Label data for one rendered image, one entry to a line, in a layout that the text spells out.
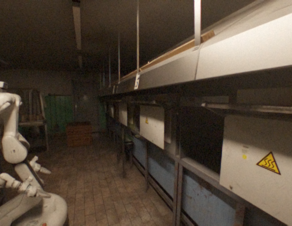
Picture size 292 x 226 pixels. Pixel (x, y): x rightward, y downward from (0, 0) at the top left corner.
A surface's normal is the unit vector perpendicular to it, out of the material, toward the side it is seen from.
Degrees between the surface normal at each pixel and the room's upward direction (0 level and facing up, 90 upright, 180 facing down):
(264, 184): 90
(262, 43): 80
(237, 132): 90
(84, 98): 90
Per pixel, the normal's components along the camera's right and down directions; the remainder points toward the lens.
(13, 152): 0.60, 0.07
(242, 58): -0.90, -0.14
